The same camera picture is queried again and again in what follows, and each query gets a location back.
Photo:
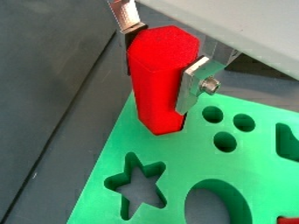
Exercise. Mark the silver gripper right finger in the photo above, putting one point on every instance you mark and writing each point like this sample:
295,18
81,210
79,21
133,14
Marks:
198,79

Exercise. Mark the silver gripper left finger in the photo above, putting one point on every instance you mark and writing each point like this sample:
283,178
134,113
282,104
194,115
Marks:
130,24

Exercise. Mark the red hexagon prism block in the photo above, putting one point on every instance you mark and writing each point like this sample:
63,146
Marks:
161,52

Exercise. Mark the green shape sorter board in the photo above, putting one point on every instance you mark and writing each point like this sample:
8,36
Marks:
237,149

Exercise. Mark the bright red square block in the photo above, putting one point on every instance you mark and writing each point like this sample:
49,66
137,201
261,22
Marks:
287,220

